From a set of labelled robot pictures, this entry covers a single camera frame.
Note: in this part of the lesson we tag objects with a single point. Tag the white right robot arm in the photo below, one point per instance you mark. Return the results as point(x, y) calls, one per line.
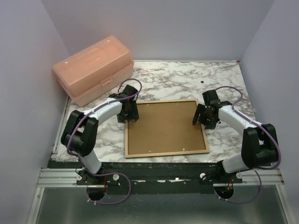
point(259, 141)

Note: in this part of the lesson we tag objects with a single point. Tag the aluminium extrusion rail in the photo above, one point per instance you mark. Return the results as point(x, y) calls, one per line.
point(57, 178)

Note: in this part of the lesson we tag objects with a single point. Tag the wooden picture frame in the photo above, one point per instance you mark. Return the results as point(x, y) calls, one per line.
point(205, 144)

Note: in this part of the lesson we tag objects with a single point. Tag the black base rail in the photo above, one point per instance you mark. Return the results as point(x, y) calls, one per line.
point(150, 178)

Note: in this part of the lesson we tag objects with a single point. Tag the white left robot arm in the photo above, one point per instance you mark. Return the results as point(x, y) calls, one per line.
point(80, 132)

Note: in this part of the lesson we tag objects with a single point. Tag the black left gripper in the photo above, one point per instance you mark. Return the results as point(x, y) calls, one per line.
point(133, 115)

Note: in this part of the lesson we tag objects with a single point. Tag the pink plastic storage box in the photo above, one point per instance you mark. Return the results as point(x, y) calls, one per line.
point(92, 72)

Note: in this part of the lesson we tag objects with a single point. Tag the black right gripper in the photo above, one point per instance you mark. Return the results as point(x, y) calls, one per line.
point(209, 125)

